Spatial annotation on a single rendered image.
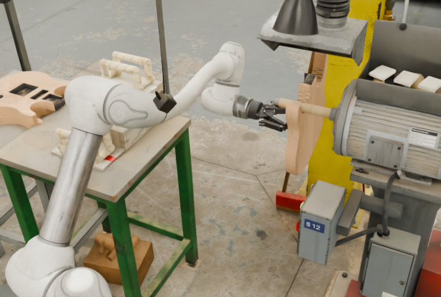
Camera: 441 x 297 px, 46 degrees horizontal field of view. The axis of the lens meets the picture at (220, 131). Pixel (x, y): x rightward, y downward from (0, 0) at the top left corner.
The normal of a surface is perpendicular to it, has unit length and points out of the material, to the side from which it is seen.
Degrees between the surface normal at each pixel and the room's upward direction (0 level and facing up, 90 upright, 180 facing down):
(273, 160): 0
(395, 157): 90
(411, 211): 90
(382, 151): 90
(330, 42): 38
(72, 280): 7
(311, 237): 90
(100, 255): 0
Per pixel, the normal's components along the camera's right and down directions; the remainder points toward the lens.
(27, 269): -0.40, -0.18
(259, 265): -0.03, -0.83
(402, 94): -0.44, 0.51
